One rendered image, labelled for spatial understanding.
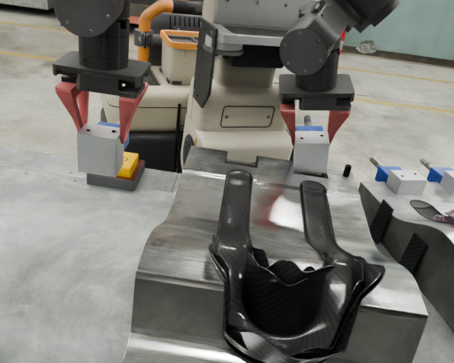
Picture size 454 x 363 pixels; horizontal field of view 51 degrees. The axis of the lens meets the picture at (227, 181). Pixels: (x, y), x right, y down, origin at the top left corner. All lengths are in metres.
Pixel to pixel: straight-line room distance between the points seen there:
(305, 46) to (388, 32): 5.76
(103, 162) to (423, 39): 6.01
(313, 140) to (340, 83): 0.09
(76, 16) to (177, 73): 0.83
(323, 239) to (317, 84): 0.21
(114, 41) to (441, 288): 0.51
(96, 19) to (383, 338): 0.40
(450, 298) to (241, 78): 0.62
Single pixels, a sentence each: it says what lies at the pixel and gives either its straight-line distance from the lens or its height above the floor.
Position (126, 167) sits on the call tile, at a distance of 0.80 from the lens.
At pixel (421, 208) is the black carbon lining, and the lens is 0.83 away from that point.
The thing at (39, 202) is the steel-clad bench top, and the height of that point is 0.80.
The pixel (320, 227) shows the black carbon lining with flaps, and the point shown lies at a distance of 0.64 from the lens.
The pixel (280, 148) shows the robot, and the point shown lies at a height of 0.78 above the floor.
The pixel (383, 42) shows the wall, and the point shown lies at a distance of 6.34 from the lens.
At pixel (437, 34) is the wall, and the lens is 6.53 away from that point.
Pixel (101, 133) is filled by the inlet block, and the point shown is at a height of 0.96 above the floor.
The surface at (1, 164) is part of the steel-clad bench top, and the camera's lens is 0.90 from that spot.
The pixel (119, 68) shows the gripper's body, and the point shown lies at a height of 1.05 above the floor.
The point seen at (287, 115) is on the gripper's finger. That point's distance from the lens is 0.68.
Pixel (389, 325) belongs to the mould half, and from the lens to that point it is 0.46.
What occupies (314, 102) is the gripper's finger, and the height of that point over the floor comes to 1.01.
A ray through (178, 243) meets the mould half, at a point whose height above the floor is 0.93.
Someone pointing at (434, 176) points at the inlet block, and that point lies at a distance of 0.94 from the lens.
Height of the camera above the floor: 1.21
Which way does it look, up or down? 28 degrees down
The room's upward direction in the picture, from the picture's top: 8 degrees clockwise
